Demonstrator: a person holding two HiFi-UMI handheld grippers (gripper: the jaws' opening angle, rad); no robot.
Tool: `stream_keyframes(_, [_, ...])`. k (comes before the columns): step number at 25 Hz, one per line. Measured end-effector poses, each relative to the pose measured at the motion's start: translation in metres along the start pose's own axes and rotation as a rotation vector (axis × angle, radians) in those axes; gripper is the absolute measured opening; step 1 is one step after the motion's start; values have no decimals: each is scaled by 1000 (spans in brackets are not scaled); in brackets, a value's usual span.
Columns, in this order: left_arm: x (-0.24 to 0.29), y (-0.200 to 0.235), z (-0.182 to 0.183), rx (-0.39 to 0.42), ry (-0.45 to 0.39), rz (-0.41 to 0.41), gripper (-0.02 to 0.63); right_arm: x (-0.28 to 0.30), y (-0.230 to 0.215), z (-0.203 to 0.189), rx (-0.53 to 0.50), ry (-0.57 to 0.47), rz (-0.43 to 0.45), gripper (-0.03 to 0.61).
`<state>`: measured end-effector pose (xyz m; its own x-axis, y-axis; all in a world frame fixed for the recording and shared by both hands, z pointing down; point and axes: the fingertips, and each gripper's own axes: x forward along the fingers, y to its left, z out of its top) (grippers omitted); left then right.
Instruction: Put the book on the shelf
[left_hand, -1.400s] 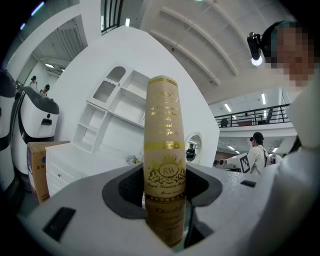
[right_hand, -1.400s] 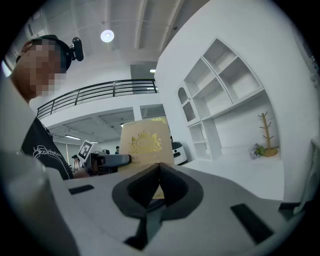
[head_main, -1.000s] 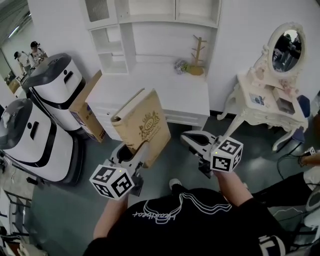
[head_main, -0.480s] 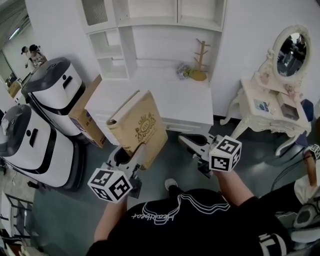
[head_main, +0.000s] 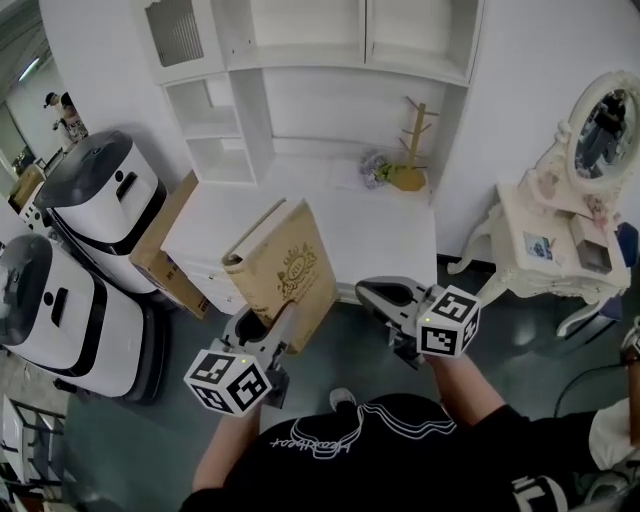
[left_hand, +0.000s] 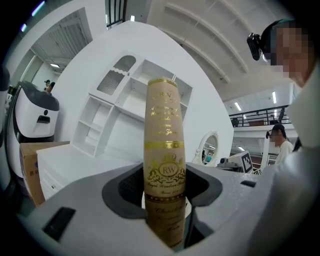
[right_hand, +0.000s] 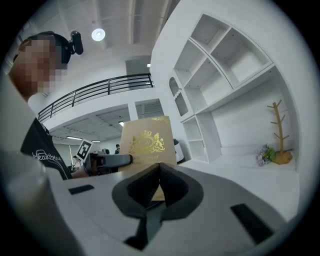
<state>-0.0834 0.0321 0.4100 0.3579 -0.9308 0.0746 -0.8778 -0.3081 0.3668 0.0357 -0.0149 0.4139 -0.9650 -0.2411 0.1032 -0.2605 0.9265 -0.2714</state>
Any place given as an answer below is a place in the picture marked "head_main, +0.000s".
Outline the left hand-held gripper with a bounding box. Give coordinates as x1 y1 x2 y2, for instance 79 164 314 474
183 301 303 417

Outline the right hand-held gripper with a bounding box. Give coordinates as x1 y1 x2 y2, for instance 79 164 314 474
354 275 483 372

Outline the tan hardcover book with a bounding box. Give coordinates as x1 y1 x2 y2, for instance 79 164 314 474
221 198 341 356

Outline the person's right forearm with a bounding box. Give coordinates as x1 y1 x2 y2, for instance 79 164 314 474
430 349 507 432

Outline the person's left forearm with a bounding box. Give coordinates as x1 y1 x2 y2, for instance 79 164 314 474
191 402 264 496

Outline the white desk tabletop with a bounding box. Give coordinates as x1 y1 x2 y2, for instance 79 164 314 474
160 149 441 317

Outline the white desk hutch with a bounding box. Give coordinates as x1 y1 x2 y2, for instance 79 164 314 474
130 0 485 189

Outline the person's grey shoe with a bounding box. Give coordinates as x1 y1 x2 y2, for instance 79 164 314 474
328 387 359 414

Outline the wooden mug tree stand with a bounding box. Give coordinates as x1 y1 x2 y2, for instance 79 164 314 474
397 95 440 192

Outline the purple flower bouquet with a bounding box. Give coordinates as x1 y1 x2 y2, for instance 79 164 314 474
359 148 401 190

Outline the large brown cardboard box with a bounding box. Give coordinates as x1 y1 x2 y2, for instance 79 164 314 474
128 169 211 317

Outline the white ornate vanity table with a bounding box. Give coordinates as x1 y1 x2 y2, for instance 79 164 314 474
446 169 632 339

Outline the small photo card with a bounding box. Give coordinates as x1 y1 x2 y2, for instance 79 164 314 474
522 230 557 261

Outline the person's black t-shirt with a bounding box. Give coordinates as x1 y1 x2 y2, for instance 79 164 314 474
192 393 640 512

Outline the small white jewellery box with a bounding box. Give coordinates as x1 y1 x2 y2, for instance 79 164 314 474
569 213 615 275

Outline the white black machine upper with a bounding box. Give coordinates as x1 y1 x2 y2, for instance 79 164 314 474
33 129 169 296

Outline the white black machine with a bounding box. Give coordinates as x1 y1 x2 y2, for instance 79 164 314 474
0 233 169 404
33 129 169 296

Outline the white black machine lower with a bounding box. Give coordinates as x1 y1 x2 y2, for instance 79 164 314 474
0 233 169 404

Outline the dark blue item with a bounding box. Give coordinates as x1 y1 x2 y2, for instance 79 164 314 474
615 222 639 266

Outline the white oval vanity mirror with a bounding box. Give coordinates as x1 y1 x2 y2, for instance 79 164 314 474
567 69 640 196

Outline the small brown cardboard box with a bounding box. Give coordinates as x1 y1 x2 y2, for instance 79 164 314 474
8 164 47 214

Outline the black floor cable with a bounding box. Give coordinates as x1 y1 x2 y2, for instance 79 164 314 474
552 360 631 419

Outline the metal frame rack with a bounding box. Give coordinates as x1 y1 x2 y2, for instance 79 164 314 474
0 392 69 489

